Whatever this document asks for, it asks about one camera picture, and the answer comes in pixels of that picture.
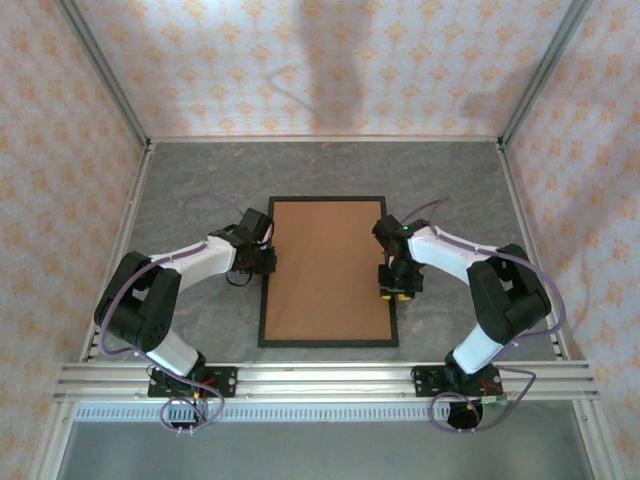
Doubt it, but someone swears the grey metal panel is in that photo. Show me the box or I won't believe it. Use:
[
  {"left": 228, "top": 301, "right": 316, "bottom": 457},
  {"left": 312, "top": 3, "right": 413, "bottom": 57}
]
[{"left": 54, "top": 422, "right": 601, "bottom": 480}]

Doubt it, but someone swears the aluminium side rail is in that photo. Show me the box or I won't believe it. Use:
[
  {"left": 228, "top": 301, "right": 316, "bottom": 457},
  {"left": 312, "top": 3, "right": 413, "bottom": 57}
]
[
  {"left": 79, "top": 143, "right": 155, "bottom": 362},
  {"left": 497, "top": 143, "right": 572, "bottom": 362}
]

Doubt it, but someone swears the aluminium mounting rail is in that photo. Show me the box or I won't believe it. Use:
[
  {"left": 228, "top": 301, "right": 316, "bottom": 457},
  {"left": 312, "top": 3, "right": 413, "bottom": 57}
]
[{"left": 52, "top": 360, "right": 601, "bottom": 404}]

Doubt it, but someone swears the aluminium table edge rail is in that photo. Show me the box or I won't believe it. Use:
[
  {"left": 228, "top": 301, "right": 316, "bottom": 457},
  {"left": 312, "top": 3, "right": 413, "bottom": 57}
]
[{"left": 147, "top": 133, "right": 504, "bottom": 145}]

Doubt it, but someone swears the black picture frame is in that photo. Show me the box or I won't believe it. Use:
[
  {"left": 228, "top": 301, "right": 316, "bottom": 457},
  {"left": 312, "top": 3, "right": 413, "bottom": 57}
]
[{"left": 257, "top": 195, "right": 401, "bottom": 350}]

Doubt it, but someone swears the aluminium corner post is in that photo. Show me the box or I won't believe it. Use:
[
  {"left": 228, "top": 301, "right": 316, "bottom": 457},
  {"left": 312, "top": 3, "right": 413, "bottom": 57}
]
[
  {"left": 53, "top": 0, "right": 152, "bottom": 147},
  {"left": 498, "top": 0, "right": 597, "bottom": 147}
]

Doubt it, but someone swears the brown frame backing board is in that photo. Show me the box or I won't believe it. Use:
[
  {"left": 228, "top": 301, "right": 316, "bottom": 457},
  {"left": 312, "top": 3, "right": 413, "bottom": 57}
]
[{"left": 263, "top": 199, "right": 394, "bottom": 343}]

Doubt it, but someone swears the grey slotted cable duct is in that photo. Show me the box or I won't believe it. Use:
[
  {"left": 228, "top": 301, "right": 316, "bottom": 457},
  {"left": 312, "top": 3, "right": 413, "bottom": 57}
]
[{"left": 73, "top": 403, "right": 584, "bottom": 424}]

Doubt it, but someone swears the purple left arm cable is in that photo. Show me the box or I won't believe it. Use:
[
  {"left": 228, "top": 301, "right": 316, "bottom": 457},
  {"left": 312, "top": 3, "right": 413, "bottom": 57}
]
[{"left": 99, "top": 194, "right": 246, "bottom": 435}]

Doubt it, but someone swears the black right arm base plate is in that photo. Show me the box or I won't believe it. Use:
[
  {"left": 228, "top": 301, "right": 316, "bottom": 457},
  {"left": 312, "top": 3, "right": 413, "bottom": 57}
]
[{"left": 410, "top": 364, "right": 504, "bottom": 400}]

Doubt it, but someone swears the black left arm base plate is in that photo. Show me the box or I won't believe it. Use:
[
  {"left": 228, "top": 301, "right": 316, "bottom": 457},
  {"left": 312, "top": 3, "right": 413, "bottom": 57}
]
[{"left": 147, "top": 366, "right": 239, "bottom": 400}]

